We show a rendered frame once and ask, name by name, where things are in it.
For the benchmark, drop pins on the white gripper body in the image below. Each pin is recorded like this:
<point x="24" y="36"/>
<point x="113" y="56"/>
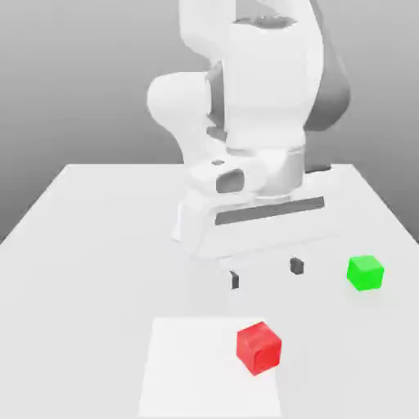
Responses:
<point x="262" y="232"/>

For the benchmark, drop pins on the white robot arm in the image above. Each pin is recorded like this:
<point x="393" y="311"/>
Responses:
<point x="268" y="98"/>

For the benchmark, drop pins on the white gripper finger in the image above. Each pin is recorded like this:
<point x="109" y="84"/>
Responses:
<point x="234" y="280"/>
<point x="296" y="265"/>

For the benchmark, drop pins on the small red cube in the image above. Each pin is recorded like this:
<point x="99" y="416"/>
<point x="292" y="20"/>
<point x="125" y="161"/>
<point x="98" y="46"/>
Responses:
<point x="258" y="348"/>

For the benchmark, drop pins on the small green cube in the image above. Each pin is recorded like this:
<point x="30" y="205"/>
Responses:
<point x="364" y="273"/>

